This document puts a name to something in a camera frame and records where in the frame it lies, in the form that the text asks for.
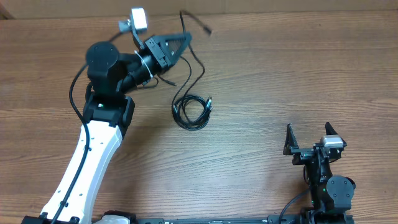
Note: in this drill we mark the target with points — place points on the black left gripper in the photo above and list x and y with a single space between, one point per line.
163 60

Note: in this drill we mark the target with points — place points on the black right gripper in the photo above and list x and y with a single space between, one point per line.
301 154

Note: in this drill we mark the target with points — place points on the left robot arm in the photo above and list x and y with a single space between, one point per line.
105 118

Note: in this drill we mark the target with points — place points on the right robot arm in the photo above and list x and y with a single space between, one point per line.
331 195

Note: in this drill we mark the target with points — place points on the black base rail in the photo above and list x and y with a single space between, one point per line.
271 219

